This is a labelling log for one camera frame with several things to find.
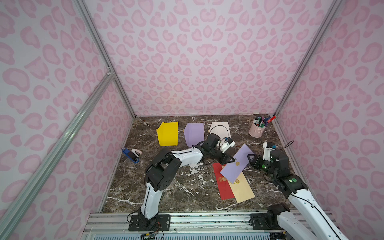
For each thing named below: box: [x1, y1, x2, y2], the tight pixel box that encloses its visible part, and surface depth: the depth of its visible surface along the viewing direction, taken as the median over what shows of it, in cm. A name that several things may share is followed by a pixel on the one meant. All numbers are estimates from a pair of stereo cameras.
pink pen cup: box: [249, 120, 268, 138], surface depth 103 cm
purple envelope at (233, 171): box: [219, 143, 255, 184], surface depth 86 cm
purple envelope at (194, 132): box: [184, 122, 205, 147], surface depth 113 cm
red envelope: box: [212, 162, 235, 201], surface depth 86 cm
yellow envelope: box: [157, 121, 179, 146], surface depth 112 cm
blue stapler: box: [121, 146, 143, 164], surface depth 99 cm
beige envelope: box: [227, 171, 256, 204], surface depth 86 cm
